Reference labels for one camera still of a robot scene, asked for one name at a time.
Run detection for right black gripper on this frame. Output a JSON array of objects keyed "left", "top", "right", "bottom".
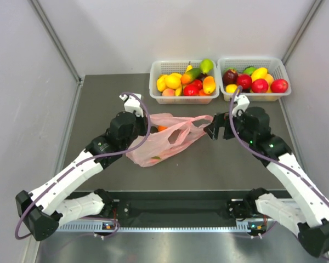
[{"left": 204, "top": 107, "right": 256, "bottom": 144}]

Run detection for pink plastic bag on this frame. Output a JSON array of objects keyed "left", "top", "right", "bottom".
[{"left": 126, "top": 113, "right": 213, "bottom": 167}]

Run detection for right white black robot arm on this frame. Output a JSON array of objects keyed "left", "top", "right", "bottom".
[{"left": 204, "top": 107, "right": 329, "bottom": 258}]

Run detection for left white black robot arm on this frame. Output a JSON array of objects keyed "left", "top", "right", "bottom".
[{"left": 15, "top": 111, "right": 151, "bottom": 241}]

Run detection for orange fruit in bag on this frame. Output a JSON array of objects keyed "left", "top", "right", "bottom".
[{"left": 157, "top": 125, "right": 167, "bottom": 132}]

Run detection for peach fruit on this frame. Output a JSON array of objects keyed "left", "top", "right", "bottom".
[{"left": 162, "top": 88, "right": 175, "bottom": 97}]

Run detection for yellow lemon right basket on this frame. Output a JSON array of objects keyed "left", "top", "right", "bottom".
[{"left": 225, "top": 84, "right": 238, "bottom": 94}]

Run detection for yellow lemon basket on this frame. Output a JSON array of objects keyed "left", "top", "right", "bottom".
[
  {"left": 164, "top": 75, "right": 181, "bottom": 89},
  {"left": 225, "top": 84, "right": 238, "bottom": 94}
]

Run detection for orange yellow mango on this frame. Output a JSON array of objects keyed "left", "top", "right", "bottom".
[{"left": 202, "top": 76, "right": 216, "bottom": 95}]

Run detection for red apple left basket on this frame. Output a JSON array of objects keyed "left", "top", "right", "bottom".
[{"left": 183, "top": 84, "right": 200, "bottom": 96}]

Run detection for dark red apple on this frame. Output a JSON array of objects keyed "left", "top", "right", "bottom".
[{"left": 222, "top": 69, "right": 239, "bottom": 85}]

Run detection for red apple middle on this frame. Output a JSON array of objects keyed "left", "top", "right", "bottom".
[{"left": 236, "top": 74, "right": 252, "bottom": 89}]

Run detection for yellow lemon far left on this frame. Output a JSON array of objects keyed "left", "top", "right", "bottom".
[{"left": 156, "top": 75, "right": 167, "bottom": 93}]

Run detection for green orange mango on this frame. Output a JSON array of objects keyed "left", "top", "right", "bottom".
[{"left": 181, "top": 67, "right": 201, "bottom": 85}]

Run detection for red apple front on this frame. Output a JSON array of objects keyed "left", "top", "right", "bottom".
[{"left": 251, "top": 79, "right": 269, "bottom": 93}]

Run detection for green pear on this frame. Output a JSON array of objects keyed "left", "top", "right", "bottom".
[{"left": 199, "top": 59, "right": 214, "bottom": 74}]

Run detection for yellow lemon left basket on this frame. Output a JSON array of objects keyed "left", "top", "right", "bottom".
[{"left": 164, "top": 75, "right": 181, "bottom": 89}]

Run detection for green lime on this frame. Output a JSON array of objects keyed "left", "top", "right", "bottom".
[{"left": 243, "top": 66, "right": 257, "bottom": 76}]

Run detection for left white plastic basket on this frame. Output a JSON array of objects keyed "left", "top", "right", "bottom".
[{"left": 149, "top": 59, "right": 220, "bottom": 104}]

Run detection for white plastic basket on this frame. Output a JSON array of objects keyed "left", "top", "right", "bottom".
[
  {"left": 149, "top": 59, "right": 220, "bottom": 104},
  {"left": 217, "top": 56, "right": 291, "bottom": 102}
]

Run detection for yellow mango right basket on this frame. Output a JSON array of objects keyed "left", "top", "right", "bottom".
[{"left": 251, "top": 67, "right": 268, "bottom": 82}]

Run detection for red apple far right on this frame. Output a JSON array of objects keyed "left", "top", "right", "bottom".
[{"left": 270, "top": 79, "right": 289, "bottom": 93}]

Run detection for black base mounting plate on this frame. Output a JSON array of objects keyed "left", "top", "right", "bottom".
[{"left": 82, "top": 190, "right": 266, "bottom": 221}]

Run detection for right white plastic basket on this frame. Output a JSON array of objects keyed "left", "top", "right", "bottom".
[{"left": 217, "top": 56, "right": 291, "bottom": 102}]

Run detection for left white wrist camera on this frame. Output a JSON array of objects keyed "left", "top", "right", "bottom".
[{"left": 119, "top": 93, "right": 144, "bottom": 117}]

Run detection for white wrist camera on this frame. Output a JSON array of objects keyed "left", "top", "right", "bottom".
[
  {"left": 232, "top": 95, "right": 250, "bottom": 117},
  {"left": 119, "top": 93, "right": 144, "bottom": 117}
]

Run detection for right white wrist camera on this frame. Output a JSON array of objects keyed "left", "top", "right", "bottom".
[{"left": 232, "top": 95, "right": 250, "bottom": 117}]

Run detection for grey slotted cable duct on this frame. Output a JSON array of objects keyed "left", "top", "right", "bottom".
[{"left": 57, "top": 220, "right": 266, "bottom": 233}]

